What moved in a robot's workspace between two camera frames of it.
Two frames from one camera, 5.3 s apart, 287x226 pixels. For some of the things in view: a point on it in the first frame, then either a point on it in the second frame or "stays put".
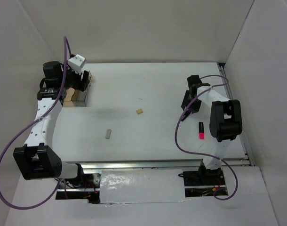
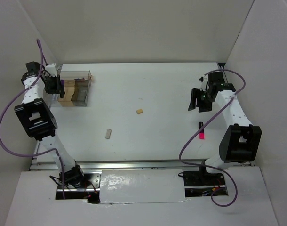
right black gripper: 186,101 to 194,92
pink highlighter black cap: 201,131 stays put
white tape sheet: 141,186 stays put
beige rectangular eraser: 108,133 stays put
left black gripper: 80,85 to 58,88
